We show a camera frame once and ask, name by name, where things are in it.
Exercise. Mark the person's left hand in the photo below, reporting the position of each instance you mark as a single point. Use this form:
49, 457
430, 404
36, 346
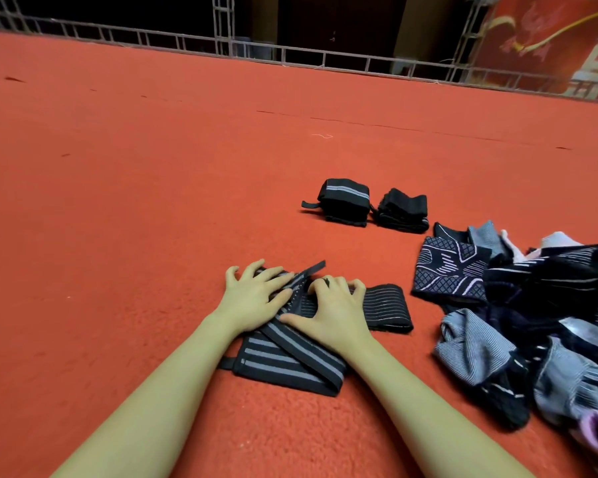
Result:
249, 303

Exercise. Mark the person's right hand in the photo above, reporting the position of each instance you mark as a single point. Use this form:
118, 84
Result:
334, 318

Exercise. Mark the person's right forearm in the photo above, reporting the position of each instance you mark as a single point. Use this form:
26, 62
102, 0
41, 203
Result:
438, 418

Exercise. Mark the person's left forearm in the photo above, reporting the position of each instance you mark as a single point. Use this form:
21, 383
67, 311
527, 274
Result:
149, 413

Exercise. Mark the heap of dark patterned socks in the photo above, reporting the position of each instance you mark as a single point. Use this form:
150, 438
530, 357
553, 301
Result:
498, 293

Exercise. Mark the grey metal truss tower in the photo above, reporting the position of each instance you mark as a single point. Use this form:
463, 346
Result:
224, 25
468, 34

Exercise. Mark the dark brown door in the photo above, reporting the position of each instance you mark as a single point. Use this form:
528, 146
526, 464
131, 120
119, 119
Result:
339, 20

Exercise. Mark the grey metal railing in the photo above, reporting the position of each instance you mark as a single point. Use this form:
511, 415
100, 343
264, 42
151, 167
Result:
100, 34

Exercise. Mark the red banner with white print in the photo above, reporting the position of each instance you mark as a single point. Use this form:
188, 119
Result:
528, 34

